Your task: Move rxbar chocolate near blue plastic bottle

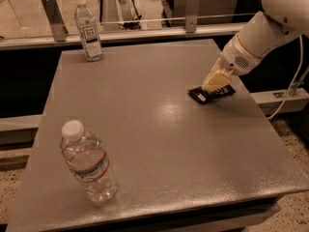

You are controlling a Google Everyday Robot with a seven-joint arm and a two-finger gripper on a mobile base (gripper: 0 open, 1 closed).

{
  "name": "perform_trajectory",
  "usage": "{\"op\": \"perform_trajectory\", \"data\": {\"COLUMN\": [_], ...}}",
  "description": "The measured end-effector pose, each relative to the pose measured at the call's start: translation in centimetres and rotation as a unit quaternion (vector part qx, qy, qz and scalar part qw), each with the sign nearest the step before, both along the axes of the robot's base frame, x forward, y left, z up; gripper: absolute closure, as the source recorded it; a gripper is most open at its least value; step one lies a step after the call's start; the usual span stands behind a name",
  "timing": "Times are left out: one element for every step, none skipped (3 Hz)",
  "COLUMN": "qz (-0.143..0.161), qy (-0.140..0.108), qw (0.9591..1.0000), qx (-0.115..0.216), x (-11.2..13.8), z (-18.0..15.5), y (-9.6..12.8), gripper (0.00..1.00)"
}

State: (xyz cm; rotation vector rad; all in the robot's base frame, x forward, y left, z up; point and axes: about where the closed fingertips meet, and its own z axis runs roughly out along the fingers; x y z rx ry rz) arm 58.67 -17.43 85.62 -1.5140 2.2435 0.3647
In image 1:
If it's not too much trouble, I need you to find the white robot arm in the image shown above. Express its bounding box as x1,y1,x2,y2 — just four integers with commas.
202,0,309,93

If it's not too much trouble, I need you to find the horizontal metal rail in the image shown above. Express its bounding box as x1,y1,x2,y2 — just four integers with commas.
0,22,245,50

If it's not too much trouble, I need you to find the metal rail bracket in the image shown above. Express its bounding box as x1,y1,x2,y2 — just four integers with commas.
185,0,200,33
41,0,69,42

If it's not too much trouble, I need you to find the right metal rail bracket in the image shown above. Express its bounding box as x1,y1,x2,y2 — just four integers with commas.
185,0,200,33

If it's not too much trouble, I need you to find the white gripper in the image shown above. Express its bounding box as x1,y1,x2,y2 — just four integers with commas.
202,34,262,93

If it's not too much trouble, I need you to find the black rxbar chocolate wrapper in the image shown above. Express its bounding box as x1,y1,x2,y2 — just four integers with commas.
188,85,236,105

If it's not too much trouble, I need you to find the blue label plastic bottle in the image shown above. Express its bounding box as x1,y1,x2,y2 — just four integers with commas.
74,0,102,61

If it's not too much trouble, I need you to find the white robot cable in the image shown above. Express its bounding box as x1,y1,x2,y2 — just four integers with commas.
266,34,305,122

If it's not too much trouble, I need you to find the left metal rail bracket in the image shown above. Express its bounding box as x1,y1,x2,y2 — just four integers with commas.
41,0,69,42

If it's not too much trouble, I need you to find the clear plastic water bottle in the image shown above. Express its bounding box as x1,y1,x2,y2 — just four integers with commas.
60,120,117,206

